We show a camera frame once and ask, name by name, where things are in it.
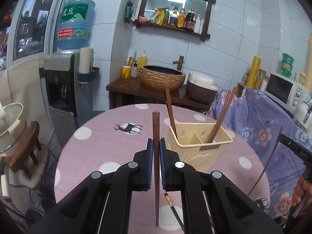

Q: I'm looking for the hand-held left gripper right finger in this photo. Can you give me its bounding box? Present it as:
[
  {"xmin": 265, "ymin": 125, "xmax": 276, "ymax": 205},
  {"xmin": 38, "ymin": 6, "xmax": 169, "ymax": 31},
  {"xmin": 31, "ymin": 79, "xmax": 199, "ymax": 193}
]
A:
[{"xmin": 159, "ymin": 138, "xmax": 284, "ymax": 234}]

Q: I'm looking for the bronze faucet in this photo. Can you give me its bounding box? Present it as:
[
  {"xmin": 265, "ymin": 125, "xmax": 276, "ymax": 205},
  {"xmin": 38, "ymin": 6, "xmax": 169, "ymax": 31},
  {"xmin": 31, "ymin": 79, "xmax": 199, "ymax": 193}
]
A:
[{"xmin": 173, "ymin": 56, "xmax": 185, "ymax": 72}]

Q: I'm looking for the purple floral cloth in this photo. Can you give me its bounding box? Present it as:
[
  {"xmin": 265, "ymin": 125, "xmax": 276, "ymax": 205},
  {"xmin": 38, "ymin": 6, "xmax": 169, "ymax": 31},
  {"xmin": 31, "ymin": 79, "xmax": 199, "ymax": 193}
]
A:
[{"xmin": 211, "ymin": 86, "xmax": 312, "ymax": 220}]

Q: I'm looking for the water dispenser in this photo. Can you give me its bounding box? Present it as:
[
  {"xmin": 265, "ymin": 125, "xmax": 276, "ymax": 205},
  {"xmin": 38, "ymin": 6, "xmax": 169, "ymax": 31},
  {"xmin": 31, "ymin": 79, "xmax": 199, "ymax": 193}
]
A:
[{"xmin": 43, "ymin": 51, "xmax": 94, "ymax": 129}]

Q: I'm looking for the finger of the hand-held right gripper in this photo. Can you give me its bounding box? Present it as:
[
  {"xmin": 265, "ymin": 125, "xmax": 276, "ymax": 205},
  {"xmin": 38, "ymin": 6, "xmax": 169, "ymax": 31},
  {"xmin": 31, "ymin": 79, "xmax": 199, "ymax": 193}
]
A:
[{"xmin": 278, "ymin": 133, "xmax": 297, "ymax": 152}]

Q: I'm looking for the wooden vanity counter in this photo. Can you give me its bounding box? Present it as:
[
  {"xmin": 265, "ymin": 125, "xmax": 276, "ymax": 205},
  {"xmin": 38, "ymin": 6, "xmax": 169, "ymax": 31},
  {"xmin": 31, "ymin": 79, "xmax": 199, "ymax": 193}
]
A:
[{"xmin": 106, "ymin": 77, "xmax": 211, "ymax": 110}]

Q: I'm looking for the cream plastic utensil holder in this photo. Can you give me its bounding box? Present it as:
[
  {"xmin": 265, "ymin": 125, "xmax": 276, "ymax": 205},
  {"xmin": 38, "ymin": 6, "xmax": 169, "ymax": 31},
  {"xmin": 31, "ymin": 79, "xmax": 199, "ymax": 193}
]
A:
[{"xmin": 167, "ymin": 122, "xmax": 233, "ymax": 172}]

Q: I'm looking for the wide dark brown chopstick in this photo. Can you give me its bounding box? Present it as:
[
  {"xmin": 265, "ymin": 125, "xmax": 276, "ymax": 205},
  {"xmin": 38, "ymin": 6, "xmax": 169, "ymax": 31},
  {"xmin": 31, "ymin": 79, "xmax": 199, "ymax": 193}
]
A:
[
  {"xmin": 165, "ymin": 87, "xmax": 178, "ymax": 138},
  {"xmin": 152, "ymin": 111, "xmax": 161, "ymax": 227}
]

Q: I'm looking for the green hanging packet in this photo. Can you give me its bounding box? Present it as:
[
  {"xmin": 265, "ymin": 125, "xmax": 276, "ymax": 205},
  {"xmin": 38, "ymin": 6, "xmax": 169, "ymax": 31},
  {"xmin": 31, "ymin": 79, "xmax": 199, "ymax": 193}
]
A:
[{"xmin": 124, "ymin": 0, "xmax": 134, "ymax": 22}]

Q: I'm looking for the beige cushioned stool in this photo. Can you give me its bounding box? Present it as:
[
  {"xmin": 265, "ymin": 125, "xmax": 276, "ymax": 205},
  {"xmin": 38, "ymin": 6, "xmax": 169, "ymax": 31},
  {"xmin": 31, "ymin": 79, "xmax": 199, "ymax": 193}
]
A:
[{"xmin": 5, "ymin": 149, "xmax": 51, "ymax": 188}]

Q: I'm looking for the black chopstick gold band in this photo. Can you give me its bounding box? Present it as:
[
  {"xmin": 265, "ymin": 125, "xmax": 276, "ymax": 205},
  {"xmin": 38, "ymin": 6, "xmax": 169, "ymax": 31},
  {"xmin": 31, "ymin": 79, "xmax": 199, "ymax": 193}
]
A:
[{"xmin": 164, "ymin": 192, "xmax": 185, "ymax": 232}]

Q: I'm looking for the person's right hand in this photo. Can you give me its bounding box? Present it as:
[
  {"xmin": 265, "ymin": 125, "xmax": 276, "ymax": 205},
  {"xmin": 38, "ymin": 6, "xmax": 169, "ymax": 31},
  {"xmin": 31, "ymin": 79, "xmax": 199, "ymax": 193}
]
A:
[{"xmin": 291, "ymin": 177, "xmax": 312, "ymax": 215}]

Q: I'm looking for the small dark wooden stool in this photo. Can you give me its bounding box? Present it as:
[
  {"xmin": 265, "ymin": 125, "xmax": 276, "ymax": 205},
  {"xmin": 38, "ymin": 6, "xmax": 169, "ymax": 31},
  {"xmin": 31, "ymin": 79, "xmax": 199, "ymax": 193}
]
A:
[{"xmin": 7, "ymin": 121, "xmax": 42, "ymax": 173}]

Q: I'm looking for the dark blue holder tray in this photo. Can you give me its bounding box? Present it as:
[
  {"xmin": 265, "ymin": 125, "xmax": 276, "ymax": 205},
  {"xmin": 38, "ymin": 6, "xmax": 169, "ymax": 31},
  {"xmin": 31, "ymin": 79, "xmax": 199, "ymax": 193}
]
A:
[{"xmin": 78, "ymin": 67, "xmax": 100, "ymax": 83}]

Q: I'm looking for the glass storage jar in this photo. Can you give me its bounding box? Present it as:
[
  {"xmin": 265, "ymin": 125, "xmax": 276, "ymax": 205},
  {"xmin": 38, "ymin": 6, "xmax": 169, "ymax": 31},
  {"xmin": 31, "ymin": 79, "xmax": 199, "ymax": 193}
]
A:
[{"xmin": 256, "ymin": 69, "xmax": 269, "ymax": 91}]

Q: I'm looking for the white microwave oven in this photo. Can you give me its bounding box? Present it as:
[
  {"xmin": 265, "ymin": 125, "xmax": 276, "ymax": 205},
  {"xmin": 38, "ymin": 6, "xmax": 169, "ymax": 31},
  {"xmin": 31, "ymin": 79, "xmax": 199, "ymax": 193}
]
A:
[{"xmin": 264, "ymin": 72, "xmax": 304, "ymax": 114}]

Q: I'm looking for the woven wash basin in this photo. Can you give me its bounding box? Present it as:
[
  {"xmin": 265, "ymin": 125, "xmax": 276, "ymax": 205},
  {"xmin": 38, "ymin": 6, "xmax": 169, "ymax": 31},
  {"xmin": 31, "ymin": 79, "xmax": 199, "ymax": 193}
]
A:
[{"xmin": 138, "ymin": 65, "xmax": 186, "ymax": 92}]

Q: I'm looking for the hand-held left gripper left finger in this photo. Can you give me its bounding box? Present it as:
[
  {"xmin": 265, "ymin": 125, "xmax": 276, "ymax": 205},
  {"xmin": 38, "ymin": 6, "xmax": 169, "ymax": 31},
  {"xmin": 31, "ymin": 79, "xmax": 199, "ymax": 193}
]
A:
[{"xmin": 29, "ymin": 138, "xmax": 154, "ymax": 234}]

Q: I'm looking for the yellow seasoning packet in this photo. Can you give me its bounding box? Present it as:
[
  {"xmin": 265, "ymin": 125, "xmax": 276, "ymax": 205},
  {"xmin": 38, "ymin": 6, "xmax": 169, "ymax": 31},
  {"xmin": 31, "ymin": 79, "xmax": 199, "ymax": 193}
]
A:
[{"xmin": 148, "ymin": 8, "xmax": 164, "ymax": 25}]

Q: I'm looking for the cream pot with glass lid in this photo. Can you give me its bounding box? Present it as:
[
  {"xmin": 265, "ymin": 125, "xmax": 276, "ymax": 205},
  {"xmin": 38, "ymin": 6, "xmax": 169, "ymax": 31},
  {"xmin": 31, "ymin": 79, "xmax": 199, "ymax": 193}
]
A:
[{"xmin": 0, "ymin": 102, "xmax": 27, "ymax": 152}]

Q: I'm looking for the sliding window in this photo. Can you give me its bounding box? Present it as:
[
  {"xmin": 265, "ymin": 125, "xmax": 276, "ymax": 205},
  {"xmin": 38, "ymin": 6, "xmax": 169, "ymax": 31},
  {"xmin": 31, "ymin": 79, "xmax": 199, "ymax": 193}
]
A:
[{"xmin": 0, "ymin": 0, "xmax": 74, "ymax": 66}]

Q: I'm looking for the small wooden box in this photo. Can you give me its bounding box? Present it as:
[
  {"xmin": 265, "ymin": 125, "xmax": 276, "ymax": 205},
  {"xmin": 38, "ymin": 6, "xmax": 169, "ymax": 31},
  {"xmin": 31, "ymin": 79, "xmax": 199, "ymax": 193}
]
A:
[{"xmin": 235, "ymin": 82, "xmax": 246, "ymax": 98}]

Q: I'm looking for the yellow soap dispenser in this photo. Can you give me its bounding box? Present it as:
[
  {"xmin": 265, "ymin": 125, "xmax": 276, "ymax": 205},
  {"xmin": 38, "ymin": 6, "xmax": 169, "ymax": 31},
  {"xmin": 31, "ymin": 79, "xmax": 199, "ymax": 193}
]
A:
[{"xmin": 137, "ymin": 50, "xmax": 148, "ymax": 69}]

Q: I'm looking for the black cable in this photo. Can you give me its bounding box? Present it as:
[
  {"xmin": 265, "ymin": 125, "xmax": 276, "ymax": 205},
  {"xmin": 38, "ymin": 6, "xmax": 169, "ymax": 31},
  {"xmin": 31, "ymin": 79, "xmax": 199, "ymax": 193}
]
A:
[{"xmin": 5, "ymin": 185, "xmax": 56, "ymax": 222}]

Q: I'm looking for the white brown rice cooker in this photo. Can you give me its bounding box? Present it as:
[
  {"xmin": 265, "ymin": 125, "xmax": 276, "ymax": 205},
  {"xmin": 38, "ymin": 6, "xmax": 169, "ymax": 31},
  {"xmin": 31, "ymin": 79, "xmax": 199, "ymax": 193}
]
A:
[{"xmin": 186, "ymin": 71, "xmax": 219, "ymax": 104}]

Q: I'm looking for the wooden framed mirror shelf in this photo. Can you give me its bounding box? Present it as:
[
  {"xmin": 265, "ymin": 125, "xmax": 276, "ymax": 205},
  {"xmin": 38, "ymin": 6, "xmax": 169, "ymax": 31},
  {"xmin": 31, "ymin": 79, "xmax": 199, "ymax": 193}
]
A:
[{"xmin": 133, "ymin": 0, "xmax": 217, "ymax": 41}]

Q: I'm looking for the metal clamp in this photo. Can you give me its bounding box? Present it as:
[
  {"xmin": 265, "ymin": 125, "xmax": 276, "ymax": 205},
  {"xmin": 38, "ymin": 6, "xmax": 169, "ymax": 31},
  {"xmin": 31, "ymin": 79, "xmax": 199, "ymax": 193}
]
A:
[{"xmin": 303, "ymin": 101, "xmax": 312, "ymax": 123}]

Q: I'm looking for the blue water jug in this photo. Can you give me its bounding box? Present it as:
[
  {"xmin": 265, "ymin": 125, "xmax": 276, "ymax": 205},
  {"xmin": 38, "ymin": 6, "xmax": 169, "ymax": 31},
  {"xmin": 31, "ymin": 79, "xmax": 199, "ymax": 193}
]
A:
[{"xmin": 56, "ymin": 0, "xmax": 96, "ymax": 50}]

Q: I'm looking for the white red handheld appliance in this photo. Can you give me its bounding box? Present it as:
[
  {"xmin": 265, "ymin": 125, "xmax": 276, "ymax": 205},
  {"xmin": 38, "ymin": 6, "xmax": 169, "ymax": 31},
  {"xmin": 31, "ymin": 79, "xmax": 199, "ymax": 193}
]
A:
[{"xmin": 0, "ymin": 157, "xmax": 11, "ymax": 201}]

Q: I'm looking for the pink polka-dot tablecloth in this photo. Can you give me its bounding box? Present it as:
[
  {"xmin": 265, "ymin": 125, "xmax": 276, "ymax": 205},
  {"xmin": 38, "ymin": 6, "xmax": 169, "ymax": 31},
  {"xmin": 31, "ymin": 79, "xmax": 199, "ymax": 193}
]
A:
[{"xmin": 54, "ymin": 104, "xmax": 271, "ymax": 234}]

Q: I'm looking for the amber sauce bottle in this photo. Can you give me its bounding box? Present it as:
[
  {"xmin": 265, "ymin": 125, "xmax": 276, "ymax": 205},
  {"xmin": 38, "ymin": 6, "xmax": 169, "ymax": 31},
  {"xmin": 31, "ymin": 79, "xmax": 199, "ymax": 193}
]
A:
[{"xmin": 177, "ymin": 8, "xmax": 186, "ymax": 28}]

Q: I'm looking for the yellow wrapped roll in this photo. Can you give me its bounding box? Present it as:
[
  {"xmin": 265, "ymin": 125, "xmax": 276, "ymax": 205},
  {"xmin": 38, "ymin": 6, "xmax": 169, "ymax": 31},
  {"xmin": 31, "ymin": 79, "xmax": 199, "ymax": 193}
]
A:
[{"xmin": 246, "ymin": 56, "xmax": 261, "ymax": 89}]

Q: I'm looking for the dark soy sauce bottle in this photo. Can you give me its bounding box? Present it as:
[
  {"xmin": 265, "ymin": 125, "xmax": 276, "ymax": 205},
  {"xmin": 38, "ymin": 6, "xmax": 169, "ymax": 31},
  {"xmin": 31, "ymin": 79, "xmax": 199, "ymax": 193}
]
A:
[{"xmin": 185, "ymin": 8, "xmax": 197, "ymax": 31}]

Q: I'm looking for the purple label bottle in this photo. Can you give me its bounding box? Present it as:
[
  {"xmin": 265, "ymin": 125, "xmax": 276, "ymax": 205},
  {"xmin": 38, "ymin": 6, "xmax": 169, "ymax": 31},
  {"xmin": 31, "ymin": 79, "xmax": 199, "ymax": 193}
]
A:
[{"xmin": 169, "ymin": 6, "xmax": 179, "ymax": 27}]

